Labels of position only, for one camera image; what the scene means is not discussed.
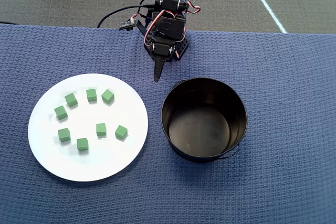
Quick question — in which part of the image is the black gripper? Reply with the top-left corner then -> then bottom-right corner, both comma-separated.
143,11 -> 187,83

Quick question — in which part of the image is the green cube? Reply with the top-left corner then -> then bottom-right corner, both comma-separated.
57,127 -> 71,142
76,137 -> 89,152
101,89 -> 116,105
64,92 -> 79,108
54,105 -> 69,121
86,88 -> 98,102
96,123 -> 107,137
114,124 -> 129,141

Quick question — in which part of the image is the white round plate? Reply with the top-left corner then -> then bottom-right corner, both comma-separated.
27,73 -> 149,183

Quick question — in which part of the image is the black metal bucket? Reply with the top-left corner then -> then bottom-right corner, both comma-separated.
160,77 -> 249,164

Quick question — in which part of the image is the blue woven table cloth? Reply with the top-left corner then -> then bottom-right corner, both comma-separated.
0,23 -> 336,224

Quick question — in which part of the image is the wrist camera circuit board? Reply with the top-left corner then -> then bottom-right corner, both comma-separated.
118,19 -> 138,31

